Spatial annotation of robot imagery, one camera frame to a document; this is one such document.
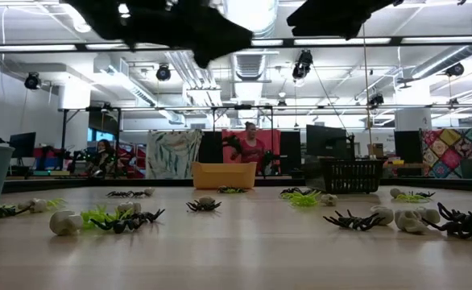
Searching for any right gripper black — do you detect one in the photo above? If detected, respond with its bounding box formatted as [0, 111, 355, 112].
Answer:
[287, 0, 404, 40]

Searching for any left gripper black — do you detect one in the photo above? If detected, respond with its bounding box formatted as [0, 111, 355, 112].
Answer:
[114, 0, 254, 68]

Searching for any black overhead light bar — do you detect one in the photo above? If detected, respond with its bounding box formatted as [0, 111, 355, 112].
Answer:
[0, 37, 472, 52]

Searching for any black upright panel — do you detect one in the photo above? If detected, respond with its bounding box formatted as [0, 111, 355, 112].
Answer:
[198, 131, 224, 164]
[279, 130, 302, 175]

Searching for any red cloth backdrop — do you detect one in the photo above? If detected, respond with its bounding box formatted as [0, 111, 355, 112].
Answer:
[222, 128, 281, 164]

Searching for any standing person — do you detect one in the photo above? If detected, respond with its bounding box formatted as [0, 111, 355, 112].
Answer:
[231, 121, 267, 164]

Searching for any leaf print cloth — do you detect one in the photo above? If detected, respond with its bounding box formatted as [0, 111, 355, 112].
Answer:
[146, 129, 204, 180]

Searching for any yellow plastic bin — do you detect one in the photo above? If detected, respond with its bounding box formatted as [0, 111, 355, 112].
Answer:
[191, 161, 258, 190]

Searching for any brown cardboard box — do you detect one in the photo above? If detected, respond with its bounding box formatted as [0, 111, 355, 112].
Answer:
[367, 143, 385, 159]

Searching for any seated person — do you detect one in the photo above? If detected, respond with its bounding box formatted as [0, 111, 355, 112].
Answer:
[90, 139, 118, 178]

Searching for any black mesh basket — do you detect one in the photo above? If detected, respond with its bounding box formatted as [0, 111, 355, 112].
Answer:
[303, 159, 385, 195]

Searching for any colourful patchwork quilt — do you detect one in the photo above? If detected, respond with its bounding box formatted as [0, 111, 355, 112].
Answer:
[420, 127, 472, 180]

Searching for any silver ventilation duct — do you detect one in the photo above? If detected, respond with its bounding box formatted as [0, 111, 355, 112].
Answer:
[219, 0, 280, 39]

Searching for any black aluminium table frame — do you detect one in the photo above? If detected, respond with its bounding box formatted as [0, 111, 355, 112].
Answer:
[2, 176, 472, 193]

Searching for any black metal frame rack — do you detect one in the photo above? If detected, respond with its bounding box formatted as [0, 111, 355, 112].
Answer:
[60, 105, 275, 178]

